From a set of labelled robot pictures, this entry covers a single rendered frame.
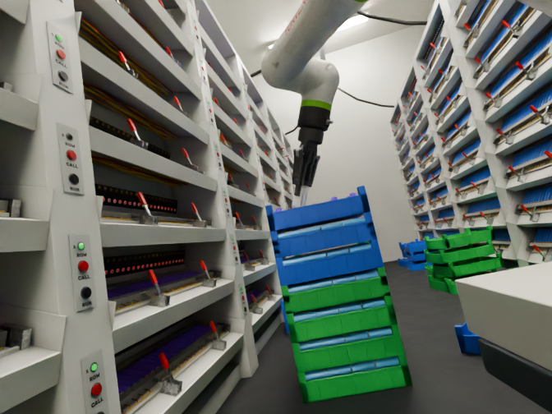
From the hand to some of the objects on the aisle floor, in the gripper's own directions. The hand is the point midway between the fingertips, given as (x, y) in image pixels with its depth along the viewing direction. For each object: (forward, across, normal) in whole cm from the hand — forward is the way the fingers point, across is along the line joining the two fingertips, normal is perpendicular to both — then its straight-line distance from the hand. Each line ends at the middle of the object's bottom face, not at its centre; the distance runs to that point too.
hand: (300, 196), depth 92 cm
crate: (+52, +8, -24) cm, 58 cm away
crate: (+33, +37, -65) cm, 81 cm away
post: (+72, +4, +19) cm, 74 cm away
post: (+61, -61, -4) cm, 86 cm away
